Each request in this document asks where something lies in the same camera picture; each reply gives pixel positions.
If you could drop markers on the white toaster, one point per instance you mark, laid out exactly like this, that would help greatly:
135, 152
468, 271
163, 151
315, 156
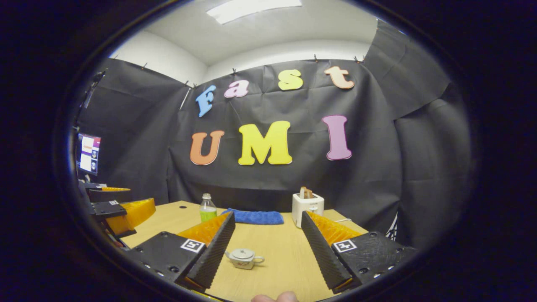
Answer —
303, 207

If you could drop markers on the clear water bottle green label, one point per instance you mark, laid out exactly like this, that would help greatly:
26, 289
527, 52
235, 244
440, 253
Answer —
207, 212

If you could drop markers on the ceiling light panel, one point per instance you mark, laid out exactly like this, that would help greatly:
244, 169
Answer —
251, 9

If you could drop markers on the white striped object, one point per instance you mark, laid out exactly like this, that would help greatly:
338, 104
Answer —
392, 226

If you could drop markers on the computer monitor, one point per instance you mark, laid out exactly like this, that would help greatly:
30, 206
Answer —
89, 154

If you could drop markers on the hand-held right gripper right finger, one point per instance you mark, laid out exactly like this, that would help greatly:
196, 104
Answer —
323, 251

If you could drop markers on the black backdrop cloth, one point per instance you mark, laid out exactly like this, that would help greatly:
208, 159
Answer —
377, 167

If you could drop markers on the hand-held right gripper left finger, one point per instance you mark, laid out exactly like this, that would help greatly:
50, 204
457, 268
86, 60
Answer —
216, 251

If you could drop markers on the blue towel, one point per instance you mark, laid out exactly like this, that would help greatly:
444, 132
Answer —
256, 217

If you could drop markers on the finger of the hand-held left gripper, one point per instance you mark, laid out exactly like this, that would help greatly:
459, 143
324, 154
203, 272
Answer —
107, 209
105, 196

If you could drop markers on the bread slice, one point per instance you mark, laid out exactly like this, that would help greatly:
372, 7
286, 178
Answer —
306, 193

